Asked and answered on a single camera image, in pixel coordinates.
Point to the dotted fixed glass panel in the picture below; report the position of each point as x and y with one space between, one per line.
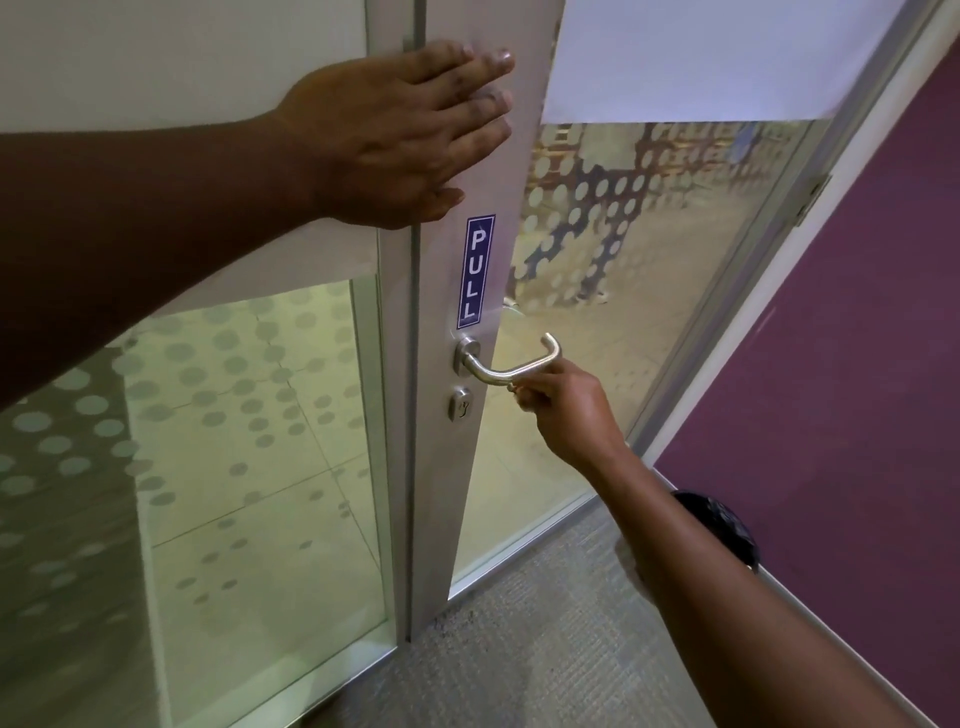
247 465

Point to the white paper sheet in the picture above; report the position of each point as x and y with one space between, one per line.
712 60

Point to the grey door hinge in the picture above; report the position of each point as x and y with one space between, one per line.
814 199

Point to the person's left middle finger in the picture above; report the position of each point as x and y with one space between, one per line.
476 106

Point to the person's left thumb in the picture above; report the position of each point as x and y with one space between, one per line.
431 204

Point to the person's right hand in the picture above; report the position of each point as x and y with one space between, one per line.
577 416

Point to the person's left forearm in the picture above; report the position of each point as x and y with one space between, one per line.
142 240

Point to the blue door sign sticker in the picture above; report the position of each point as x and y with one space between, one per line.
475 271

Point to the person's right fingers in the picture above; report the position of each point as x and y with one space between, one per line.
544 384

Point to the black rounded object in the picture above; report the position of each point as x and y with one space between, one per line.
720 525

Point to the person's left little finger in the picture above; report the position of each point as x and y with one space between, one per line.
439 54

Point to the person's left hand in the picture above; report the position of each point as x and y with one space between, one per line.
360 142

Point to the grey metal door frame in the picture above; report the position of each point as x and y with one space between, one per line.
757 322

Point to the person's right forearm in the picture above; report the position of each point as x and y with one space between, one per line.
735 600

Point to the silver door lock cylinder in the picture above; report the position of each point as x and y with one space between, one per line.
460 405

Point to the grey framed glass door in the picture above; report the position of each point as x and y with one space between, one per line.
442 450

